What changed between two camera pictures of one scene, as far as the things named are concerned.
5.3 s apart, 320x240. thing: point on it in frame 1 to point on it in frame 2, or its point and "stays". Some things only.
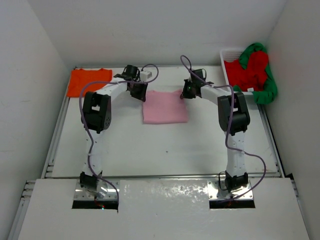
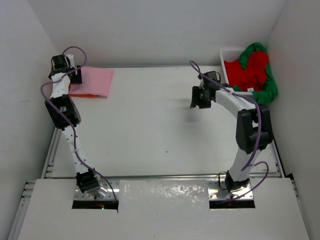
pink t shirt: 164,107 to 95,81
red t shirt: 254,76 stays
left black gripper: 142,95 to 76,79
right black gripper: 185,94 to 196,100
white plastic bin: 230,55 stays
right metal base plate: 215,193 stays
